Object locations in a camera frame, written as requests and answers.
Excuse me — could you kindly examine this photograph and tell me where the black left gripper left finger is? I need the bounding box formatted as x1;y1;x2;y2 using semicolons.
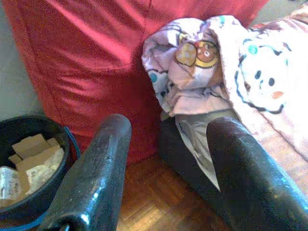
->
36;114;132;231

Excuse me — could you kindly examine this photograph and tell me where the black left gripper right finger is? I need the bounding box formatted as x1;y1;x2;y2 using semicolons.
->
206;117;308;231

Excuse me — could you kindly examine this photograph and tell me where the black round waste bin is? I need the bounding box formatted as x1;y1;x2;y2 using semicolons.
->
0;115;81;229

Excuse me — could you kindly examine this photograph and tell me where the brown cardboard scrap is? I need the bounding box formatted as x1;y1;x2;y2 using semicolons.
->
8;133;64;191

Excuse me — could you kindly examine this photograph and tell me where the grey leaf print bed sheet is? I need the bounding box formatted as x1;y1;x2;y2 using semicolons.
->
175;109;239;191

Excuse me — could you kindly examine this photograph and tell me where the white printed paper scrap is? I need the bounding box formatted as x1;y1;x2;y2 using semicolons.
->
0;166;20;200

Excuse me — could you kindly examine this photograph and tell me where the pink bear print blanket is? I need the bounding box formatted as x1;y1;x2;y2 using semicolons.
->
141;3;308;191

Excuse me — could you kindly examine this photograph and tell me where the red beanbag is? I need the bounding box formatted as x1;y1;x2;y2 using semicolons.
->
2;0;268;167

